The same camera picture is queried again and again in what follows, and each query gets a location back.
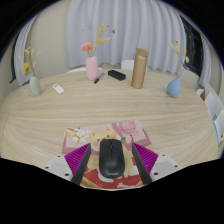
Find small white remote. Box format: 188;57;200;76
52;83;66;95

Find black computer mouse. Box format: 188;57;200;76
98;138;125;179

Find dark window strip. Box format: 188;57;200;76
9;39;21;84

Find blue vase with dried flowers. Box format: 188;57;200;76
166;40;192;99

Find narrow white curtain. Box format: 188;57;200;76
13;14;39;87
199;34;213;89

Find black rectangular case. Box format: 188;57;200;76
107;69;127;81

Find cartoon printed mouse pad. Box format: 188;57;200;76
61;120;156;190

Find dark framed window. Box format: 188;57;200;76
179;14;203;77

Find white and blue chairs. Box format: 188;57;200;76
196;87;224;148

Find dark marker pen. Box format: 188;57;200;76
93;72;106;85

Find pink vase with dried flowers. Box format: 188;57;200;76
80;22;117;82

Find wide white sheer curtain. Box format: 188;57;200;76
64;0;187;75

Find green vase with dried flowers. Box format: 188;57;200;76
18;46;43;97

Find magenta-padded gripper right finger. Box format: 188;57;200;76
131;142;184;186

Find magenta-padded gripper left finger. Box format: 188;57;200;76
41;142;92;186

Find bronze metal drink bottle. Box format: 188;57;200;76
130;47;150;90

